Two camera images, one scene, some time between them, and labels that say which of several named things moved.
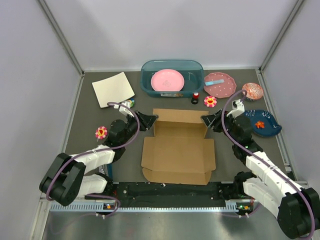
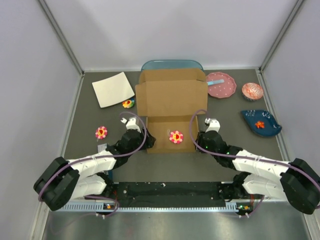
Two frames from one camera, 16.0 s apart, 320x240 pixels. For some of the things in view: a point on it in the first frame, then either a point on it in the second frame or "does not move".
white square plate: (114, 89) does not move
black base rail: (224, 191) does not move
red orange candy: (260, 124) does not move
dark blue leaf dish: (263, 122) does not move
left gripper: (144, 122) → (150, 140)
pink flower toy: (210, 101) → (176, 137)
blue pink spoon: (208, 83) does not move
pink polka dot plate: (219, 85) does not move
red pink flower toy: (101, 132) does not move
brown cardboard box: (180, 152) → (172, 100)
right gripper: (216, 119) → (200, 139)
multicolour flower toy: (132, 101) does not move
